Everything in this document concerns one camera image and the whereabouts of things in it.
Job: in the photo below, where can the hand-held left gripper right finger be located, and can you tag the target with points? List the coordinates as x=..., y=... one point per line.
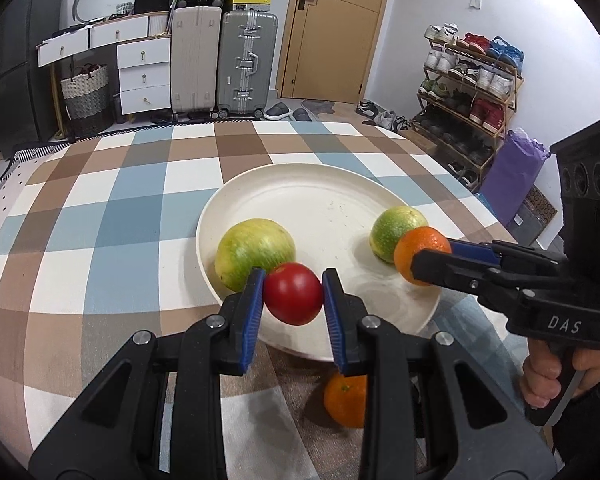
x=333, y=320

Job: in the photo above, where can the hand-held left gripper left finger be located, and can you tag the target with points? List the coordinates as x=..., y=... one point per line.
x=254, y=310

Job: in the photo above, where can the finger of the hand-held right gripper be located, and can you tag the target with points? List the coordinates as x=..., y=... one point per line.
x=445, y=270
x=475, y=251

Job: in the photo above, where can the orange mandarin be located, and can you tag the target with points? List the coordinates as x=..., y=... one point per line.
x=422, y=240
x=345, y=402

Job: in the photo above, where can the red tomato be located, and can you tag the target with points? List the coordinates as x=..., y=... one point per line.
x=292, y=292

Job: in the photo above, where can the cream round plate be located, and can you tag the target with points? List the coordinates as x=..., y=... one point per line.
x=305, y=205

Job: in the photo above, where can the person's right hand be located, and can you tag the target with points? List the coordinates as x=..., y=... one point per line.
x=540, y=375

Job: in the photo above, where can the large green citrus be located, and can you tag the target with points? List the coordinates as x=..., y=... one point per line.
x=252, y=250

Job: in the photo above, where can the small green citrus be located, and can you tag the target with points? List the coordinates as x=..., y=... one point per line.
x=392, y=227

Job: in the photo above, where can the brown dotted doormat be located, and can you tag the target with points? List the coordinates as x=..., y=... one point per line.
x=539, y=207

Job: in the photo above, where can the purple bag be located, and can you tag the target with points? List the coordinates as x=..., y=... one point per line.
x=512, y=175

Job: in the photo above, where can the wooden shoe rack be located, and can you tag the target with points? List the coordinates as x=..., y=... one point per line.
x=500, y=132

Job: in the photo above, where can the shoe rack with shoes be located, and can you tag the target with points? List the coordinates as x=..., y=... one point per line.
x=485, y=110

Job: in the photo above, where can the grey white sneaker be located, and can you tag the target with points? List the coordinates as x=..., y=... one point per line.
x=391, y=121

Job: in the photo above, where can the checkered tablecloth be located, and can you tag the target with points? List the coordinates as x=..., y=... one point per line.
x=105, y=220

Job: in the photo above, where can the black white sneaker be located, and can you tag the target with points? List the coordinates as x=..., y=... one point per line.
x=367, y=108

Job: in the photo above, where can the grey slipper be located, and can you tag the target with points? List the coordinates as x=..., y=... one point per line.
x=277, y=111
x=303, y=115

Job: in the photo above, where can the grey suitcase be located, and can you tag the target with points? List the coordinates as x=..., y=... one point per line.
x=247, y=60

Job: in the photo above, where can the beige suitcase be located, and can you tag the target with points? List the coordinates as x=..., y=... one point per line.
x=196, y=60

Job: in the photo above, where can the wooden door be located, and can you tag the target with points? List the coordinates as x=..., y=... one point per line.
x=335, y=35

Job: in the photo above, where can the white drawer dresser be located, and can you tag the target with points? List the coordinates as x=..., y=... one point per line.
x=142, y=75

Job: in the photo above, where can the woven laundry basket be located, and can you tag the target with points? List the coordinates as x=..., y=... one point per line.
x=86, y=102

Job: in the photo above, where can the white dotted mat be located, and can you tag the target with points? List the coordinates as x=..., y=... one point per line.
x=0, y=190

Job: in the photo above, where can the yellow black shoe box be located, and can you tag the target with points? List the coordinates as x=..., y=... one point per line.
x=247, y=3

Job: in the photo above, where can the black storage box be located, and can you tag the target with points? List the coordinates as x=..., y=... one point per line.
x=152, y=2

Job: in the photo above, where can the dark wardrobe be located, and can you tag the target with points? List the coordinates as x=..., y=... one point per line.
x=15, y=70

